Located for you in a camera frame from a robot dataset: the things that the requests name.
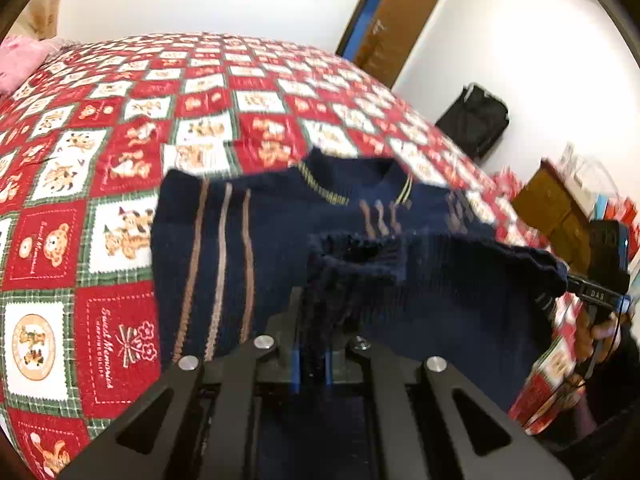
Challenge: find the black cable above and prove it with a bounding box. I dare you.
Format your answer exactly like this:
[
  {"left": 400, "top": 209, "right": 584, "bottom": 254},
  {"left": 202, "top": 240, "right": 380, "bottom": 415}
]
[{"left": 564, "top": 305, "right": 628, "bottom": 392}]

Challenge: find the brown wooden cabinet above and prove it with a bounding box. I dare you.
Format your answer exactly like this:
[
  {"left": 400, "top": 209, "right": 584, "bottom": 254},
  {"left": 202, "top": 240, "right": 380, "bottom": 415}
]
[{"left": 511, "top": 160, "right": 601, "bottom": 273}]

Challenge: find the brown wooden door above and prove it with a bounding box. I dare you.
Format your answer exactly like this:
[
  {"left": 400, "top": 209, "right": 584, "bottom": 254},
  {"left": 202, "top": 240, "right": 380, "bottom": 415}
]
[{"left": 350, "top": 0, "right": 449, "bottom": 88}]

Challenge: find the person's right hand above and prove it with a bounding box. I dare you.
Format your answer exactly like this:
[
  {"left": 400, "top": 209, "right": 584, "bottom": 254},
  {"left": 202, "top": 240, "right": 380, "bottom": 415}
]
[{"left": 575, "top": 310, "right": 623, "bottom": 367}]

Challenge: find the folded pink blanket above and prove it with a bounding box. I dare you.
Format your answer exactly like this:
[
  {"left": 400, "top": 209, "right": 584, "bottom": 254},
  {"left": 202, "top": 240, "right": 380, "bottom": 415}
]
[{"left": 0, "top": 35, "right": 58, "bottom": 93}]

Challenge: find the dark door frame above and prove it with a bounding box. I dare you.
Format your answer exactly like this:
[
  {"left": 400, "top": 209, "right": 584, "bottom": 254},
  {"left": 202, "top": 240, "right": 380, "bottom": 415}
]
[{"left": 336, "top": 0, "right": 392, "bottom": 61}]

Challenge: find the red printed bed blanket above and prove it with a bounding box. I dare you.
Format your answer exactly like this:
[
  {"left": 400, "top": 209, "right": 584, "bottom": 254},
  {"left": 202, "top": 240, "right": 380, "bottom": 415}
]
[{"left": 0, "top": 32, "right": 601, "bottom": 480}]

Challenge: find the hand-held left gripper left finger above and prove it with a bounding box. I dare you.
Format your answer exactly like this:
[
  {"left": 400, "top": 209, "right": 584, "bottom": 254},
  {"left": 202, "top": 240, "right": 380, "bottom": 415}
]
[{"left": 57, "top": 287, "right": 307, "bottom": 480}]

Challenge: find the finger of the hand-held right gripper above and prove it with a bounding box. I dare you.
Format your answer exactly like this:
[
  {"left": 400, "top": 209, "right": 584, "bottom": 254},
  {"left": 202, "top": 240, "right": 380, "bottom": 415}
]
[{"left": 564, "top": 269, "right": 617, "bottom": 307}]

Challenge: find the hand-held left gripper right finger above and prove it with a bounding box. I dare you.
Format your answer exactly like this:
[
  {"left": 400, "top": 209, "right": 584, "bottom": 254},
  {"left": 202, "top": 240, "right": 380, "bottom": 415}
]
[{"left": 320, "top": 332, "right": 576, "bottom": 480}]

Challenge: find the navy patterned sweater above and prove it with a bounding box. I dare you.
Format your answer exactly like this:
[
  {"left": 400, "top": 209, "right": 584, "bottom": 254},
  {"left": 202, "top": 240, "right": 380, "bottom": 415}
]
[{"left": 150, "top": 147, "right": 571, "bottom": 416}]

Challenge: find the beige window curtain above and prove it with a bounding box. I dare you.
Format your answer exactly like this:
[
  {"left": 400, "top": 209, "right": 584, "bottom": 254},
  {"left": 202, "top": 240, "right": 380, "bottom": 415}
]
[{"left": 25, "top": 0, "right": 67, "bottom": 41}]

